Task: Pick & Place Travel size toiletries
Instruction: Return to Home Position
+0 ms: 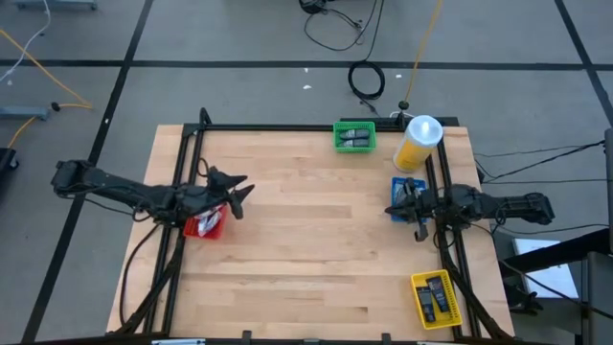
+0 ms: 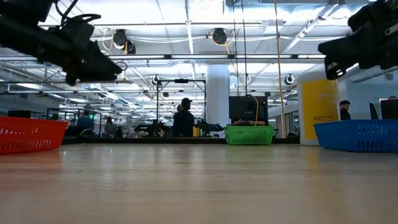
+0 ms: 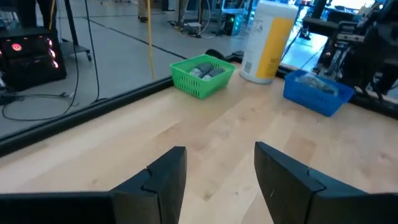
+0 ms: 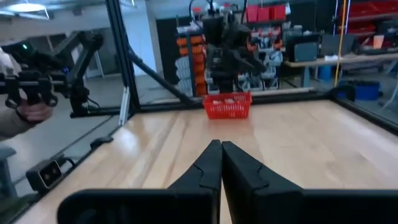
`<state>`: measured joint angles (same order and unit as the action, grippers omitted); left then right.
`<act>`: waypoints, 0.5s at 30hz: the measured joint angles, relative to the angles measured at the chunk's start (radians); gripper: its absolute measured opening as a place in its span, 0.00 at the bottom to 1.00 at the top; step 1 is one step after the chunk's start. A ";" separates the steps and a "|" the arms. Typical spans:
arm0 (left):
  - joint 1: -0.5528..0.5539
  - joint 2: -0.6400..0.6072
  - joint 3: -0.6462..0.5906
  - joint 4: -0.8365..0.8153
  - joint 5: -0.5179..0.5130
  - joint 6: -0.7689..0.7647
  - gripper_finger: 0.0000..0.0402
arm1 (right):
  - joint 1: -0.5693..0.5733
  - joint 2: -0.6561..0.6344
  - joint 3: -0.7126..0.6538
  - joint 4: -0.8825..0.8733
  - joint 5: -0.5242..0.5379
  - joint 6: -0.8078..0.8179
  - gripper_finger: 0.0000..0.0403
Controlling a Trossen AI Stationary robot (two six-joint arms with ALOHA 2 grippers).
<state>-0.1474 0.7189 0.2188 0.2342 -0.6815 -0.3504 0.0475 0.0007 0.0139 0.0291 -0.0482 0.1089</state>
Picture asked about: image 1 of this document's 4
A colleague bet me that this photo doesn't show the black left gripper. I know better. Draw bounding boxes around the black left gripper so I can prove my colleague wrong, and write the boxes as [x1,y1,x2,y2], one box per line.
[175,166,257,221]

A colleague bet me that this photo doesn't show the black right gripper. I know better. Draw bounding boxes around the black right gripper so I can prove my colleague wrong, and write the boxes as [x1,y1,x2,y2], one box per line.
[384,177,454,243]

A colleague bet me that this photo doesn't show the small white tube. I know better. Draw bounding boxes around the small white tube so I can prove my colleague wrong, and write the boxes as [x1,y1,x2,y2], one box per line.
[194,208,217,230]
[198,210,224,239]

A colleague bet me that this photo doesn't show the dark blue toiletry tube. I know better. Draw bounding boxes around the dark blue toiletry tube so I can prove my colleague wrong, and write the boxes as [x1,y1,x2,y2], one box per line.
[426,276,451,314]
[416,286,438,324]

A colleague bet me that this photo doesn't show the blue plastic basket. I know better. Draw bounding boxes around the blue plastic basket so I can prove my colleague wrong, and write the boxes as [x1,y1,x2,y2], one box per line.
[390,176,429,224]

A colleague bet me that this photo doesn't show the red plastic basket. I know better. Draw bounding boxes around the red plastic basket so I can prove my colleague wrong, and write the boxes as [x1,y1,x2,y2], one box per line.
[183,203,229,241]

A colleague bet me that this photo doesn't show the yellow canister with white lid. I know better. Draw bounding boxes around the yellow canister with white lid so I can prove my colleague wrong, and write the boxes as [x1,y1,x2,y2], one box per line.
[392,114,444,173]

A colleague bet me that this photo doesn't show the green plastic basket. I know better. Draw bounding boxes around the green plastic basket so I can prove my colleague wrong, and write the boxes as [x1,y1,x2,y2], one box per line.
[332,121,378,154]

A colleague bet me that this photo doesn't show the yellow plastic basket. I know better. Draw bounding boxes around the yellow plastic basket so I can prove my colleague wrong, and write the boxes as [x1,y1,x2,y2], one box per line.
[410,268,465,331]

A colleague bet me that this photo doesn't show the black clamp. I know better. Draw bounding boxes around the black clamp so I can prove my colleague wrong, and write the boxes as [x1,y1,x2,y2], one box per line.
[506,282,545,315]

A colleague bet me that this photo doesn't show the white sheet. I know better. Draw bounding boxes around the white sheet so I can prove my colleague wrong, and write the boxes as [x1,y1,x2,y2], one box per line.
[511,238,580,300]

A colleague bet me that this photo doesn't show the black beam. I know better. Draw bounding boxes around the black beam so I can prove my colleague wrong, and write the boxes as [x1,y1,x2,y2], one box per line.
[497,228,613,274]

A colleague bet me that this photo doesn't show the grey cabinet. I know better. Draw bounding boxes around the grey cabinet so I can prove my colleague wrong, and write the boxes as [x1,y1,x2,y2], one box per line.
[581,251,613,345]

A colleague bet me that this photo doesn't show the grey stand foot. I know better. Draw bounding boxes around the grey stand foot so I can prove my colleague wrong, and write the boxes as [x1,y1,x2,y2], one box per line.
[11,0,100,12]
[0,105,49,122]

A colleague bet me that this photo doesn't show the black caster wheel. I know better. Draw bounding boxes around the black caster wheel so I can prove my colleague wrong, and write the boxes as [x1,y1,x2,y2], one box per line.
[0,148,20,179]

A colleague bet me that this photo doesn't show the black metal table frame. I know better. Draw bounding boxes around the black metal table frame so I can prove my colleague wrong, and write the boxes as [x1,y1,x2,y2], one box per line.
[114,107,514,342]

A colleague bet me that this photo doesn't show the coiled black cable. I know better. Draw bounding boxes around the coiled black cable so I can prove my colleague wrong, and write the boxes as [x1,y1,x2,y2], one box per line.
[348,60,387,103]

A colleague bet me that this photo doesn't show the thin black cables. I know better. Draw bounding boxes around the thin black cables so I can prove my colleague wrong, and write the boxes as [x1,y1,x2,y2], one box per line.
[473,140,607,185]

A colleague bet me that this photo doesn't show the long yellow floor cable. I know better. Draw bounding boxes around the long yellow floor cable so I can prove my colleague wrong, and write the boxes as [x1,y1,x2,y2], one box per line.
[398,0,444,110]

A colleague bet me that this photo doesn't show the loose black cable loop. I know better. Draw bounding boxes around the loose black cable loop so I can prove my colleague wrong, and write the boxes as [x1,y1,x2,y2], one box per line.
[299,0,385,53]

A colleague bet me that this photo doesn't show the yellow cable with black plug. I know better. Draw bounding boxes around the yellow cable with black plug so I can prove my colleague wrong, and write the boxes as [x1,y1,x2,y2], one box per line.
[0,28,95,149]

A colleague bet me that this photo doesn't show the white floor cable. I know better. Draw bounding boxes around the white floor cable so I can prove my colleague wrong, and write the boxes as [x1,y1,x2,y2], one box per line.
[0,0,52,83]

